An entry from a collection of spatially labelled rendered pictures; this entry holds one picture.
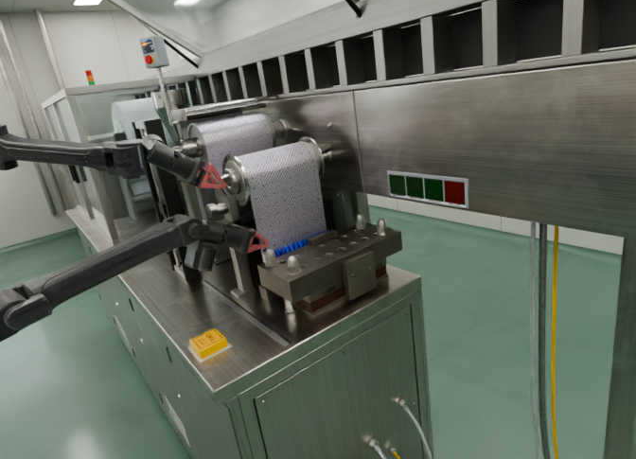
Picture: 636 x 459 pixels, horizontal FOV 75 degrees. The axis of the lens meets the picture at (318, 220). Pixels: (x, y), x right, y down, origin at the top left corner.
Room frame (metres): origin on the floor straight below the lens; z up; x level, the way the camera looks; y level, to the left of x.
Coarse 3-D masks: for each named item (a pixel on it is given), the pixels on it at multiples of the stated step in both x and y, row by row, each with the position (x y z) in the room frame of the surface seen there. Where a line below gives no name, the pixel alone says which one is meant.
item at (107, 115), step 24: (96, 96) 1.89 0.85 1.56; (120, 96) 1.94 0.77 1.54; (144, 96) 2.00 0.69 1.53; (192, 96) 2.13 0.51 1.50; (72, 120) 1.95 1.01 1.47; (96, 120) 1.87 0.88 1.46; (120, 120) 1.93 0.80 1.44; (168, 144) 2.03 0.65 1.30; (120, 192) 1.88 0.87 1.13; (144, 192) 1.94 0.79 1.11; (96, 216) 2.16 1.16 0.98; (120, 216) 1.86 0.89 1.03; (144, 216) 1.92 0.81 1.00
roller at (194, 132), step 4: (268, 116) 1.47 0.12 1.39; (268, 120) 1.45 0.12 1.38; (272, 124) 1.45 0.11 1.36; (192, 128) 1.38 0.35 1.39; (196, 128) 1.35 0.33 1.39; (272, 128) 1.44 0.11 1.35; (192, 132) 1.39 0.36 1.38; (196, 132) 1.36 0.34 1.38; (200, 132) 1.33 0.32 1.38; (272, 132) 1.44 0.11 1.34; (192, 136) 1.39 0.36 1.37; (196, 136) 1.37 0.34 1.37; (200, 136) 1.34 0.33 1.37; (272, 136) 1.44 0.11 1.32; (200, 140) 1.34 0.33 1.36; (204, 144) 1.32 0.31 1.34; (204, 148) 1.32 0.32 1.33; (204, 152) 1.33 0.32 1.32; (204, 156) 1.34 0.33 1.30; (204, 160) 1.34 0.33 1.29; (204, 164) 1.35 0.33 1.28
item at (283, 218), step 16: (288, 192) 1.17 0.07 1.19; (304, 192) 1.20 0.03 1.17; (320, 192) 1.23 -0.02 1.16; (256, 208) 1.11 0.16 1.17; (272, 208) 1.14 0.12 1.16; (288, 208) 1.16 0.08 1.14; (304, 208) 1.20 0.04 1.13; (320, 208) 1.23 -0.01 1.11; (256, 224) 1.10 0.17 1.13; (272, 224) 1.13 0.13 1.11; (288, 224) 1.16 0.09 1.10; (304, 224) 1.19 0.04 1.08; (320, 224) 1.22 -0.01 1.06; (272, 240) 1.12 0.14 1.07; (288, 240) 1.15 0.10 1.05
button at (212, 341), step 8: (200, 336) 0.91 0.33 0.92; (208, 336) 0.90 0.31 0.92; (216, 336) 0.90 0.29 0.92; (192, 344) 0.88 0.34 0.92; (200, 344) 0.87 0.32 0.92; (208, 344) 0.86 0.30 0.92; (216, 344) 0.87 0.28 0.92; (224, 344) 0.88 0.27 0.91; (200, 352) 0.84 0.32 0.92; (208, 352) 0.85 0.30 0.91
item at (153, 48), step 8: (144, 40) 1.61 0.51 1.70; (152, 40) 1.59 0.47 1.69; (160, 40) 1.62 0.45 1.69; (144, 48) 1.61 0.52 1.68; (152, 48) 1.60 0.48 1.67; (160, 48) 1.61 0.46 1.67; (144, 56) 1.62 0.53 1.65; (152, 56) 1.60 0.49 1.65; (160, 56) 1.60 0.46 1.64; (152, 64) 1.61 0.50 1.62; (160, 64) 1.59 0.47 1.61; (168, 64) 1.63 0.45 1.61
